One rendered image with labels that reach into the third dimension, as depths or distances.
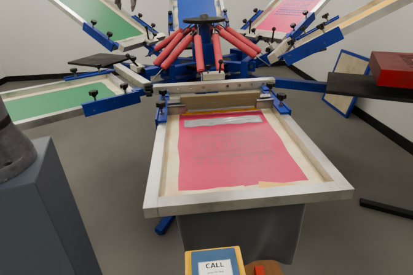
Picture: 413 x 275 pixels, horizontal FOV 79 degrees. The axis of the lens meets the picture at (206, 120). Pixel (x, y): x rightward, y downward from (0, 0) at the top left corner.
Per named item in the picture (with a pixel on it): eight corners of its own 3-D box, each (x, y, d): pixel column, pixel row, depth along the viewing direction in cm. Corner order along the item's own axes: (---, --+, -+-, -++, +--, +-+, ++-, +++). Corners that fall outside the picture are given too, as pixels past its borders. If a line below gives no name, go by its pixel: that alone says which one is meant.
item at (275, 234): (296, 266, 98) (314, 181, 78) (182, 278, 95) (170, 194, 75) (293, 258, 101) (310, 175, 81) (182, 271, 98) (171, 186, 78)
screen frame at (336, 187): (351, 199, 71) (354, 188, 69) (144, 218, 67) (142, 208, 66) (267, 96, 141) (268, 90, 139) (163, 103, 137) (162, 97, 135)
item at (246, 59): (270, 85, 165) (271, 66, 159) (150, 92, 160) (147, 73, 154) (243, 56, 237) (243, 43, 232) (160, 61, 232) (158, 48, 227)
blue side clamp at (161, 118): (168, 132, 111) (166, 118, 108) (157, 133, 111) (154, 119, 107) (170, 105, 138) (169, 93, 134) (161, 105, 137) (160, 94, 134)
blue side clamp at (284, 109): (289, 123, 114) (291, 109, 111) (279, 124, 114) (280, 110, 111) (269, 99, 141) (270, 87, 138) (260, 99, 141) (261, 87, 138)
